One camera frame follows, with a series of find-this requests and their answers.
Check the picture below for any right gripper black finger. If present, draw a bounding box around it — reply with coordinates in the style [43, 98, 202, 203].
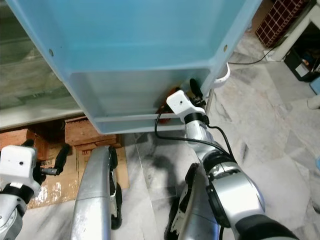
[188, 78, 204, 102]

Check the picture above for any red brick pile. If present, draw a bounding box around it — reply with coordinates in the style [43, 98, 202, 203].
[0, 128, 39, 154]
[64, 115, 124, 149]

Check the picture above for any flattened brown cardboard box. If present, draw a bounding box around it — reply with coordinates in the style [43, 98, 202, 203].
[27, 145, 131, 210]

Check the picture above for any red lattice panel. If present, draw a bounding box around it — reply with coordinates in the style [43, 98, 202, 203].
[255, 0, 310, 49]

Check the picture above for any silver robot right leg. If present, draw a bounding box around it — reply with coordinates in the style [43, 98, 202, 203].
[163, 162, 226, 240]

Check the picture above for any white shelf unit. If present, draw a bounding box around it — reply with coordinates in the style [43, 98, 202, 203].
[270, 4, 320, 62]

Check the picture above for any black box with white label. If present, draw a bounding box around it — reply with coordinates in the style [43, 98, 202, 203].
[284, 35, 320, 82]

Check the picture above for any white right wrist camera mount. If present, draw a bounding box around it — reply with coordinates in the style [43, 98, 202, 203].
[166, 90, 206, 122]

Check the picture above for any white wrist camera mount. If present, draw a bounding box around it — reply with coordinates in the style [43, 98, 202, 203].
[166, 90, 206, 122]
[0, 145, 37, 187]

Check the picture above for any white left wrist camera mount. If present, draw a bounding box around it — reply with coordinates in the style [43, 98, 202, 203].
[0, 145, 37, 187]

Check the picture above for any white tube frame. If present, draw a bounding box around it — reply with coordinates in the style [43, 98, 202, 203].
[211, 62, 232, 91]

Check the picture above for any thin black power cord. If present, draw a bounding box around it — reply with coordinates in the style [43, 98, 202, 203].
[229, 47, 276, 66]

